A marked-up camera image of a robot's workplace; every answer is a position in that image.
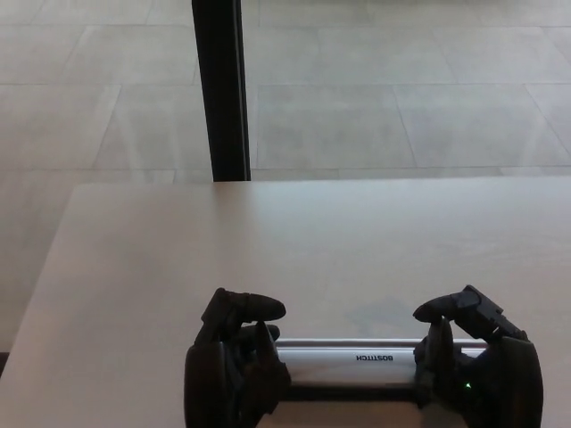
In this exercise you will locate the silver black Bostitch hole punch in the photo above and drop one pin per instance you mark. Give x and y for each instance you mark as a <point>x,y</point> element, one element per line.
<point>352,361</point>

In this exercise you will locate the black vertical metal post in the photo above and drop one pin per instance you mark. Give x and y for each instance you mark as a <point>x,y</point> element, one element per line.
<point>221,89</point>

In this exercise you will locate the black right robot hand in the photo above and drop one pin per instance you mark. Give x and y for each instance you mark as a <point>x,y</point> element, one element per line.
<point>495,379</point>

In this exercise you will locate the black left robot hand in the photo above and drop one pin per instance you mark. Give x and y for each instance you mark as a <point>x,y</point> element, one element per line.
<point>223,374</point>

